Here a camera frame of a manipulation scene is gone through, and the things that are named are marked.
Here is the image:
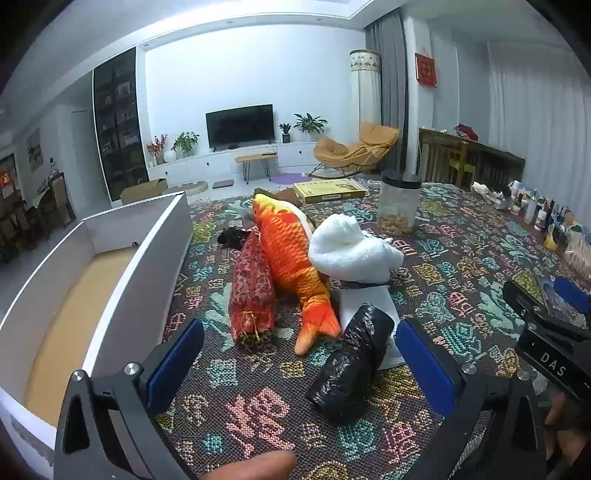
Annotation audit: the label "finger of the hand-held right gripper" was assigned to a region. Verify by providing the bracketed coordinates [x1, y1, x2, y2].
[502, 279, 555, 326]
[553, 277, 591, 324]

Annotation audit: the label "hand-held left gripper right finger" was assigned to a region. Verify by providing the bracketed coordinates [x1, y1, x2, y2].
[394, 318, 548, 480]

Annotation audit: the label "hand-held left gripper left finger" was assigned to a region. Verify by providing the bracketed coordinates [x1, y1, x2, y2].
[54, 318, 206, 480]

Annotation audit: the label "black plastic bag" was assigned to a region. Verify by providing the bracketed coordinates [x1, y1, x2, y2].
[305, 304, 395, 423]

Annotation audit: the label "red mesh gift bag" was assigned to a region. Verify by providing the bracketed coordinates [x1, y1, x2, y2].
[228, 231, 278, 354]

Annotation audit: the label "white fluffy plush cloth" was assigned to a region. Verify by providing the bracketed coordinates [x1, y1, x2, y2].
[308, 215, 404, 283]

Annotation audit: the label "black knitted cloth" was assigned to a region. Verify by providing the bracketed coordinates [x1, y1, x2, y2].
[218, 226, 252, 250]

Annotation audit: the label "large white storage box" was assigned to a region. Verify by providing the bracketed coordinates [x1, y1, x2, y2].
[0, 191, 192, 480]

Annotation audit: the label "orange fish plush toy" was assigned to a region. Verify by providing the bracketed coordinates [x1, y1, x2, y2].
[252, 193, 342, 356]

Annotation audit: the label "brown fuzzy cloth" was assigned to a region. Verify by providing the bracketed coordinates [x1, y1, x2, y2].
[254, 187, 298, 204]

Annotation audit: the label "person's right hand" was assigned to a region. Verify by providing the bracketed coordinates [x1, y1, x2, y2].
[544, 392, 591, 480]

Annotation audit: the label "person's left hand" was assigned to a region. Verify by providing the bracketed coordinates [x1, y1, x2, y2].
[203, 450, 297, 480]

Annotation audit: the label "patterned woven blanket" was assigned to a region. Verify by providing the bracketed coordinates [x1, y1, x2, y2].
[154, 182, 591, 480]

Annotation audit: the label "white paper sheet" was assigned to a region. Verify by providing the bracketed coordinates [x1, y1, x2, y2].
[339, 286, 407, 370]

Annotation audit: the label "row of bottles and jars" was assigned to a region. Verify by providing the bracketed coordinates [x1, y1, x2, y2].
[471, 180, 591, 259]

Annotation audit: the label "yellow-green chair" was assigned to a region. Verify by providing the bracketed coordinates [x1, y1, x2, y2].
[450, 141, 476, 185]

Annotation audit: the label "clear jar with black lid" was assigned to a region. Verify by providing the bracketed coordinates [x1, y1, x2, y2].
[376, 170, 422, 237]

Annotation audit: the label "open cardboard box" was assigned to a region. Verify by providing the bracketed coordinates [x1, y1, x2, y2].
[120, 178, 168, 204]

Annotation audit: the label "white sheer curtain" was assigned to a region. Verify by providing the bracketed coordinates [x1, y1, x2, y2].
[485, 41, 591, 217]

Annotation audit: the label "flat yellow cardboard box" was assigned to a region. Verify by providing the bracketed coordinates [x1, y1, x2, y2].
[293, 179, 369, 204]

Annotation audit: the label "wooden dining chair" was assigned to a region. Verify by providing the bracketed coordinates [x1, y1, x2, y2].
[46, 173, 77, 227]

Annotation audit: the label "red flowers in vase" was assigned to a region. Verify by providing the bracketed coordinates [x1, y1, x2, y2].
[147, 134, 169, 166]

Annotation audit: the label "small wooden side table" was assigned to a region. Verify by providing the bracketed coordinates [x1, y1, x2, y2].
[235, 152, 278, 183]

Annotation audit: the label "bushy green potted plant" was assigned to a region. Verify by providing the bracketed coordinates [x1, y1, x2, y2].
[173, 131, 200, 158]

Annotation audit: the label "orange rocking chair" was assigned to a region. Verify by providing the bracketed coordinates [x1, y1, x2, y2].
[308, 121, 402, 178]

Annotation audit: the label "white television cabinet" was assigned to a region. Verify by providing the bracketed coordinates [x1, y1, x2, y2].
[148, 141, 319, 190]

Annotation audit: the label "black flat television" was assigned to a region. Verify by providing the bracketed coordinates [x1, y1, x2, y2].
[205, 104, 275, 149]

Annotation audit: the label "dark glass display cabinet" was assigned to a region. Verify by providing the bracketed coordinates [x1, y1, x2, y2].
[92, 46, 149, 201]

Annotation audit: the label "tall white air conditioner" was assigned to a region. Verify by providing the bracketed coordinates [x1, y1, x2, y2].
[349, 49, 383, 134]

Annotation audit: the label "broad-leaf potted plant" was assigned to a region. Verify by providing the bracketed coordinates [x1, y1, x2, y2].
[293, 113, 328, 141]

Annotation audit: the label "grey curtain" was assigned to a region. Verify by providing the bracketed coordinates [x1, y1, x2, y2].
[364, 11, 409, 174]

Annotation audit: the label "red wall hanging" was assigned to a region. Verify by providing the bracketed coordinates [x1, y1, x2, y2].
[414, 53, 437, 88]

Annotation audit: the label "framed wall picture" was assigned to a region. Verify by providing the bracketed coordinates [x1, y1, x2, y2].
[25, 129, 44, 171]

